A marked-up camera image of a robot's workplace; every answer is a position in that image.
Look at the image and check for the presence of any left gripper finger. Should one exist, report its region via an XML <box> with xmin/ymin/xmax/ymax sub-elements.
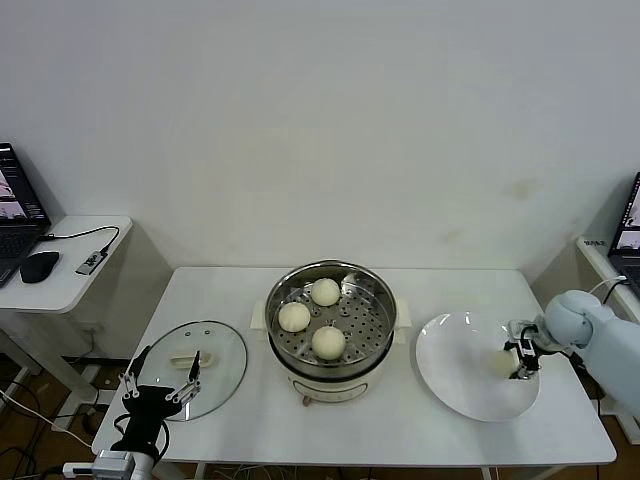
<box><xmin>167</xmin><ymin>349</ymin><xmax>203</xmax><ymax>403</ymax></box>
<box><xmin>119</xmin><ymin>343</ymin><xmax>152</xmax><ymax>399</ymax></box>

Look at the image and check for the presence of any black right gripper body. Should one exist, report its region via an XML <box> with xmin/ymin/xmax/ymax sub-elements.
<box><xmin>517</xmin><ymin>335</ymin><xmax>541</xmax><ymax>371</ymax></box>

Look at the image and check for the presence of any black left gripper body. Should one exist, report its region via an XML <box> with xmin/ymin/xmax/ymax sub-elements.
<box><xmin>109</xmin><ymin>383</ymin><xmax>182</xmax><ymax>454</ymax></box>

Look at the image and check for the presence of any white steamed baozi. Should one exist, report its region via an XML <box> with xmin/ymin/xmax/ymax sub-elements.
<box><xmin>277</xmin><ymin>302</ymin><xmax>312</xmax><ymax>333</ymax></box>
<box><xmin>310</xmin><ymin>278</ymin><xmax>342</xmax><ymax>307</ymax></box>
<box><xmin>487</xmin><ymin>349</ymin><xmax>516</xmax><ymax>379</ymax></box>
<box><xmin>311</xmin><ymin>325</ymin><xmax>347</xmax><ymax>361</ymax></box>

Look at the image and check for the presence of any round glass pot lid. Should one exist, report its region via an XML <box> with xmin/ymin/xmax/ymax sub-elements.
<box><xmin>134</xmin><ymin>320</ymin><xmax>249</xmax><ymax>422</ymax></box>

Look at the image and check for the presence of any perforated steel steamer basket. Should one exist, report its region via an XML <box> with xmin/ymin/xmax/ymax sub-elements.
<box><xmin>264</xmin><ymin>259</ymin><xmax>399</xmax><ymax>380</ymax></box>

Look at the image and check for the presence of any large white plate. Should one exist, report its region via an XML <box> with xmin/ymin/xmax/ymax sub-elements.
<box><xmin>415</xmin><ymin>312</ymin><xmax>542</xmax><ymax>424</ymax></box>

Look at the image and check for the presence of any white rounded side table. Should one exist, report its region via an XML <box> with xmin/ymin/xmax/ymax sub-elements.
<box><xmin>0</xmin><ymin>214</ymin><xmax>174</xmax><ymax>416</ymax></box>

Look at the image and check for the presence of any grey usb hub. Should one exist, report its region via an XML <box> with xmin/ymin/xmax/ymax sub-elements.
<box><xmin>75</xmin><ymin>252</ymin><xmax>105</xmax><ymax>275</ymax></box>

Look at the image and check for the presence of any cream electric cooker pot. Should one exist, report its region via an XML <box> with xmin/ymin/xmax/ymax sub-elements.
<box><xmin>249</xmin><ymin>297</ymin><xmax>414</xmax><ymax>407</ymax></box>

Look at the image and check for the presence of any black computer mouse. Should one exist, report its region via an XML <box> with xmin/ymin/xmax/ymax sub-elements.
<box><xmin>19</xmin><ymin>250</ymin><xmax>62</xmax><ymax>284</ymax></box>

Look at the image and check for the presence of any dark laptop with pink screen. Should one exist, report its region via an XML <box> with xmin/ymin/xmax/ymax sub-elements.
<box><xmin>607</xmin><ymin>172</ymin><xmax>640</xmax><ymax>296</ymax></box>

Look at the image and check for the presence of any black laptop with grey keyboard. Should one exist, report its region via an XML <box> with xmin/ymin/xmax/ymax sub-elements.
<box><xmin>0</xmin><ymin>142</ymin><xmax>53</xmax><ymax>289</ymax></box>

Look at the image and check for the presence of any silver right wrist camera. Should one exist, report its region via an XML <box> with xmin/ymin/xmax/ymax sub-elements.
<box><xmin>507</xmin><ymin>318</ymin><xmax>539</xmax><ymax>342</ymax></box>

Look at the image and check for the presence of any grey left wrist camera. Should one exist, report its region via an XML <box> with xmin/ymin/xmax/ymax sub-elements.
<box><xmin>92</xmin><ymin>449</ymin><xmax>136</xmax><ymax>476</ymax></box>

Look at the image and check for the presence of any white laptop cable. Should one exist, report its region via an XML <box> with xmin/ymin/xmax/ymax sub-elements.
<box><xmin>589</xmin><ymin>277</ymin><xmax>626</xmax><ymax>297</ymax></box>

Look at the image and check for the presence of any black laptop power cable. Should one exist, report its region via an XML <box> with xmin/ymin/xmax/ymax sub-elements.
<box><xmin>602</xmin><ymin>279</ymin><xmax>629</xmax><ymax>306</ymax></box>

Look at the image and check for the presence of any white floor cable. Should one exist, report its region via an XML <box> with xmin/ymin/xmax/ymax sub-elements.
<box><xmin>0</xmin><ymin>387</ymin><xmax>96</xmax><ymax>436</ymax></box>

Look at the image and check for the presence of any black usb hub cable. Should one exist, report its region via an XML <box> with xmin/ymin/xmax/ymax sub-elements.
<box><xmin>39</xmin><ymin>225</ymin><xmax>122</xmax><ymax>256</ymax></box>

